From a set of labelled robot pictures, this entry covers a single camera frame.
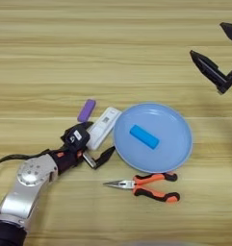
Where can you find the white rectangular device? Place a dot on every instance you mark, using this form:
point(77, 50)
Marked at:
point(103, 128)

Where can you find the blue rectangular block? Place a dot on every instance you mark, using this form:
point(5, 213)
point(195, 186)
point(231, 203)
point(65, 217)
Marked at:
point(144, 136)

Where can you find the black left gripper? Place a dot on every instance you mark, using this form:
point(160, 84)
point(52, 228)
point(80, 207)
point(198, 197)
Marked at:
point(66, 158)

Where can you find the orange black needle-nose pliers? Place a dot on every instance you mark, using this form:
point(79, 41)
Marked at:
point(152, 178)

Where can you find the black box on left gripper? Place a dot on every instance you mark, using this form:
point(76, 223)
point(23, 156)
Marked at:
point(74, 137)

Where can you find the purple rectangular block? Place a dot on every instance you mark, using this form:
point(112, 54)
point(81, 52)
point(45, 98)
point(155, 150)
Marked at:
point(86, 110)

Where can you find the light blue round plate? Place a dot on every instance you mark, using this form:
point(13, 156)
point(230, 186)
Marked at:
point(172, 144)

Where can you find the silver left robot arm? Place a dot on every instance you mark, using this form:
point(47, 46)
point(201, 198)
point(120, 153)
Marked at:
point(27, 192)

